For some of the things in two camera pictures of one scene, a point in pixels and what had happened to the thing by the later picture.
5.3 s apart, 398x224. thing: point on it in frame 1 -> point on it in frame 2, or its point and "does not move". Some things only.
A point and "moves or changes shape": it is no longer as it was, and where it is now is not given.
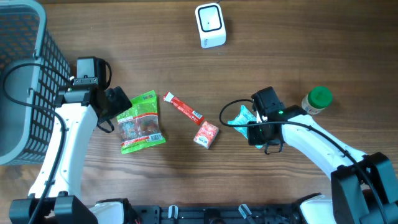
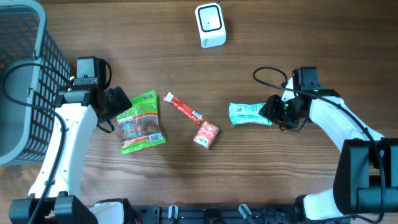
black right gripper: [254, 139] -> [271, 109]
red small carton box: [206, 134] does not move
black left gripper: [120, 102] does not move
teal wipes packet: [245, 116] moves or changes shape
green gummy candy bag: [140, 127] does not move
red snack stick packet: [185, 110] does not move
